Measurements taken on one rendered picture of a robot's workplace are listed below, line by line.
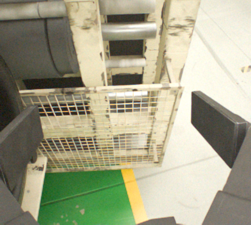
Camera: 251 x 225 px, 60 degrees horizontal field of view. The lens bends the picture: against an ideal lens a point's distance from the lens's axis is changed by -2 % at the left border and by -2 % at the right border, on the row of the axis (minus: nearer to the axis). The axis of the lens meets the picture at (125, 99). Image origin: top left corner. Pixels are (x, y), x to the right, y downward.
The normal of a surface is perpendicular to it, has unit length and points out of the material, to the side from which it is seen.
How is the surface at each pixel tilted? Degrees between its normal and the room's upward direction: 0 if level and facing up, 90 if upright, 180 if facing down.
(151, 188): 0
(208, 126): 91
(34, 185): 0
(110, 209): 0
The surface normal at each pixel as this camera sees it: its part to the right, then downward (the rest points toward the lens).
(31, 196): -0.01, -0.63
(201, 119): -0.99, 0.09
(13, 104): 0.04, 0.51
